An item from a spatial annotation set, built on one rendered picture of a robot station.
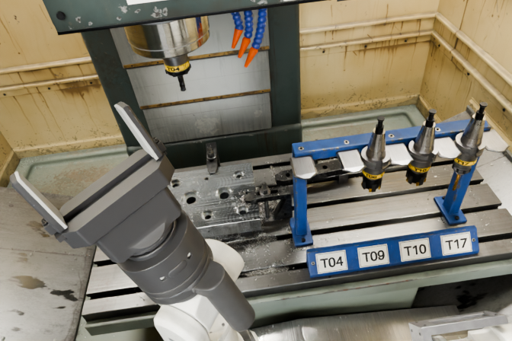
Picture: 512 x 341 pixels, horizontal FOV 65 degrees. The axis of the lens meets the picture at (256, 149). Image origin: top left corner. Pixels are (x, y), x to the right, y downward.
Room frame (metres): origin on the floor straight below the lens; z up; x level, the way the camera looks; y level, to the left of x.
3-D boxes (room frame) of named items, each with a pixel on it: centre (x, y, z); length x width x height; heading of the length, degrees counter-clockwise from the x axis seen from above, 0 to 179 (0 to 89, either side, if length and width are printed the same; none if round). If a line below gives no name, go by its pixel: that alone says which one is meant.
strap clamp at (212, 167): (0.95, 0.14, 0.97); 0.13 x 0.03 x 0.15; 2
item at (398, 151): (0.65, -0.32, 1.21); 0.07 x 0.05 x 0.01; 2
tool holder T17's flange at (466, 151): (0.65, -0.49, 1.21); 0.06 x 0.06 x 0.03
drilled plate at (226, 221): (0.80, 0.16, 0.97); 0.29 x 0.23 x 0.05; 92
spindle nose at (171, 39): (0.75, 0.14, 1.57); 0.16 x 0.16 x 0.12
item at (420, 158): (0.65, -0.38, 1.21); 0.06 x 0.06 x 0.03
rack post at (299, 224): (0.70, -0.10, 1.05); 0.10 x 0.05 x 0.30; 2
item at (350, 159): (0.65, -0.21, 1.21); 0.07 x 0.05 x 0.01; 2
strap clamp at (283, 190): (0.76, -0.02, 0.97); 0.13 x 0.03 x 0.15; 92
